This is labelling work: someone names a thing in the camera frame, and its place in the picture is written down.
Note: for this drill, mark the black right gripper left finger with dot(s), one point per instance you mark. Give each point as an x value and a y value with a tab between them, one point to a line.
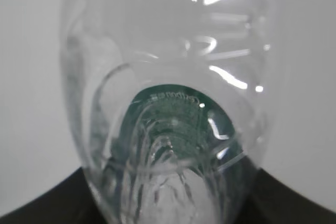
68	202

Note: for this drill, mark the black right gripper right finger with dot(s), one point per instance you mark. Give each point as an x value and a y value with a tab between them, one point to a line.
270	201

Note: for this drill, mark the clear plastic water bottle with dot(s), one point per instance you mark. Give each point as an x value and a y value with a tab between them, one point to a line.
164	102

